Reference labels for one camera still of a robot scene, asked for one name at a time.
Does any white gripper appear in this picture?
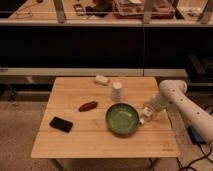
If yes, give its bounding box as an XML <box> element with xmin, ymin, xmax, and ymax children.
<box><xmin>146</xmin><ymin>95</ymin><xmax>166</xmax><ymax>118</ymax></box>

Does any clear plastic bottle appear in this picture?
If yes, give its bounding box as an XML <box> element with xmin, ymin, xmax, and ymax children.
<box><xmin>140</xmin><ymin>107</ymin><xmax>154</xmax><ymax>125</ymax></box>

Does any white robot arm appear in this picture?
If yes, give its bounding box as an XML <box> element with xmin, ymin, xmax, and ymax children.
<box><xmin>143</xmin><ymin>80</ymin><xmax>213</xmax><ymax>148</ymax></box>

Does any green ceramic bowl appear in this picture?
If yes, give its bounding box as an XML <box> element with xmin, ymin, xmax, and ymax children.
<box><xmin>105</xmin><ymin>103</ymin><xmax>139</xmax><ymax>136</ymax></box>

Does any white paper cup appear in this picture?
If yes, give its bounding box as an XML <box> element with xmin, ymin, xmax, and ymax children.
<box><xmin>111</xmin><ymin>82</ymin><xmax>123</xmax><ymax>101</ymax></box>

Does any white rectangular block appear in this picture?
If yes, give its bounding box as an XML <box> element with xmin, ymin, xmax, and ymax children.
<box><xmin>94</xmin><ymin>75</ymin><xmax>109</xmax><ymax>85</ymax></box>

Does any brown sausage-shaped object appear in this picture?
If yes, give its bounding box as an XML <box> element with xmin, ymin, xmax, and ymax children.
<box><xmin>79</xmin><ymin>101</ymin><xmax>98</xmax><ymax>112</ymax></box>

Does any wooden table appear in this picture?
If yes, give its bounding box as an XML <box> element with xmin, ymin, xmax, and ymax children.
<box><xmin>31</xmin><ymin>76</ymin><xmax>180</xmax><ymax>171</ymax></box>

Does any black smartphone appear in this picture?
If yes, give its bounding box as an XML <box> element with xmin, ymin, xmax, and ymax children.
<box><xmin>49</xmin><ymin>117</ymin><xmax>73</xmax><ymax>133</ymax></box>

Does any clear tray on shelf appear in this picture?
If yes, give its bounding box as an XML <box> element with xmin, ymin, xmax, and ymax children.
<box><xmin>113</xmin><ymin>0</ymin><xmax>175</xmax><ymax>19</ymax></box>

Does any dark remote on shelf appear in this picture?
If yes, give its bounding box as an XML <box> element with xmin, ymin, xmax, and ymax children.
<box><xmin>73</xmin><ymin>4</ymin><xmax>85</xmax><ymax>16</ymax></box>

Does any black cable on floor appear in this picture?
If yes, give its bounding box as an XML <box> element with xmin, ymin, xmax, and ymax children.
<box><xmin>175</xmin><ymin>139</ymin><xmax>213</xmax><ymax>171</ymax></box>

